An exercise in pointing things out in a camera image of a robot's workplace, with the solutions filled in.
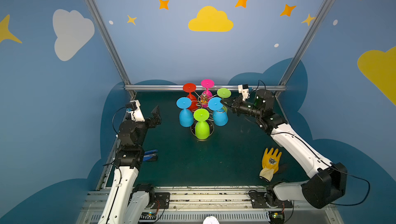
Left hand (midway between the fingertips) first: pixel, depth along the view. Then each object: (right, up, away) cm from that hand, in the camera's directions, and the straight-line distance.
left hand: (147, 107), depth 70 cm
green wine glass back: (+37, +8, +11) cm, 40 cm away
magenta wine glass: (+28, +6, +6) cm, 29 cm away
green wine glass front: (+26, -11, +6) cm, 29 cm away
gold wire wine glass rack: (+31, -9, +16) cm, 36 cm away
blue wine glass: (+35, -5, +8) cm, 36 cm away
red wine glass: (+19, +11, +14) cm, 26 cm away
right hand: (+34, +3, 0) cm, 35 cm away
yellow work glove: (+64, -32, +15) cm, 73 cm away
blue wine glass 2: (+17, -5, +10) cm, 20 cm away
